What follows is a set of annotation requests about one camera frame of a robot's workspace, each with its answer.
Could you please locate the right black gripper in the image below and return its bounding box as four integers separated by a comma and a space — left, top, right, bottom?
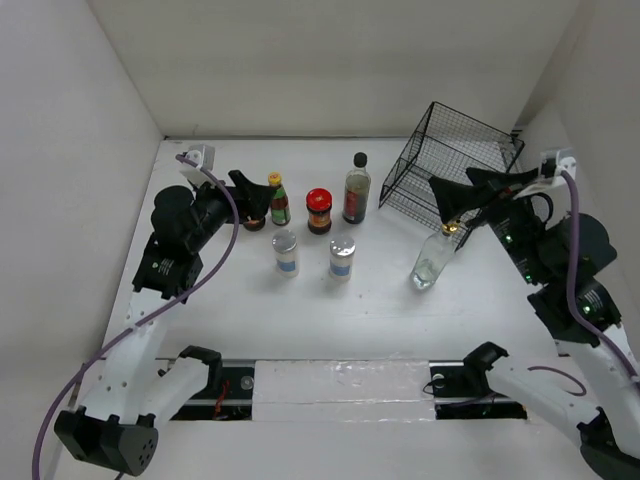
429, 164, 549, 282

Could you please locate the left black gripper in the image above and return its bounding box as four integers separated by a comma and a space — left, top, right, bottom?
185, 170, 274, 252

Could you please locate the green label sauce bottle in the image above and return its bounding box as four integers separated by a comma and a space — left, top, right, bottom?
268, 172, 291, 226

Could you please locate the small brown jar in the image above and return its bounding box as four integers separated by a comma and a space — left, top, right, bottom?
243, 217, 266, 232

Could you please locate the white shaker jar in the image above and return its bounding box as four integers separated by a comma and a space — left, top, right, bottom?
272, 229, 299, 278
329, 234, 356, 282

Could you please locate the red lid sauce jar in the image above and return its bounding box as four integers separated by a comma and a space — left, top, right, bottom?
305, 188, 333, 235

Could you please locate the clear glass oil bottle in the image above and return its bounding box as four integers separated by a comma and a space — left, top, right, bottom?
410, 222, 459, 291

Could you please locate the dark soy sauce bottle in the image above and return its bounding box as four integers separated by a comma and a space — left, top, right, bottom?
342, 152, 371, 224

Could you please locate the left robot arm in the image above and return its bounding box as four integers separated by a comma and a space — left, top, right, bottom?
54, 170, 276, 477

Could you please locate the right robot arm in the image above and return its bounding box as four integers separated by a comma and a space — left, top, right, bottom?
428, 168, 639, 479

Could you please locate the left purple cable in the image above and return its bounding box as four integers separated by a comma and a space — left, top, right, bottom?
31, 154, 241, 480

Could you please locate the black wire rack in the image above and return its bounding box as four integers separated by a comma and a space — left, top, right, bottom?
378, 101, 525, 254

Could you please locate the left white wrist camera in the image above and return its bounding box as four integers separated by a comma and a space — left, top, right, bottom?
179, 144, 215, 189

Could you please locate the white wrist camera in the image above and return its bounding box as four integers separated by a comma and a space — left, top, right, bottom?
179, 144, 215, 189
514, 148, 577, 199

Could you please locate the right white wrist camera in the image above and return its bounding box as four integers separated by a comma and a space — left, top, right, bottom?
514, 148, 577, 199

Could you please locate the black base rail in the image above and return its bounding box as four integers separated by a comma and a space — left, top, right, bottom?
175, 359, 528, 423

